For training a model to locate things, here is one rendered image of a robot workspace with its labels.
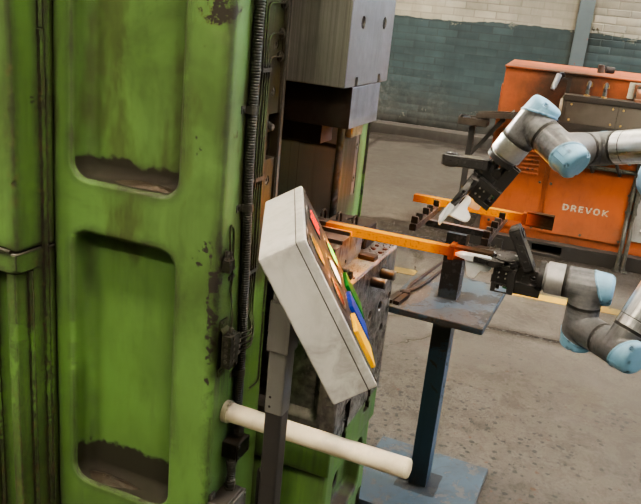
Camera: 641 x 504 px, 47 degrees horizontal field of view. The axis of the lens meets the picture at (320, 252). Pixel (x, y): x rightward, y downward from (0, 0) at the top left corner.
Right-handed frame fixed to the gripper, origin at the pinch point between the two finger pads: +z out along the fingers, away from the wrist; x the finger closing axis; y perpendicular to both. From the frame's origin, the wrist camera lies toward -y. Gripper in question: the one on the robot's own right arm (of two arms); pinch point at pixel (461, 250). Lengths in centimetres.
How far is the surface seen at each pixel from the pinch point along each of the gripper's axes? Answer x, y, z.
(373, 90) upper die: 2.9, -34.6, 27.4
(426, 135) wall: 739, 97, 193
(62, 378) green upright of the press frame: -44, 38, 84
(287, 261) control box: -74, -17, 13
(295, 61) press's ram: -17, -41, 40
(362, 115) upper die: -3.3, -29.2, 27.5
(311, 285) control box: -72, -13, 9
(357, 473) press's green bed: 15, 81, 23
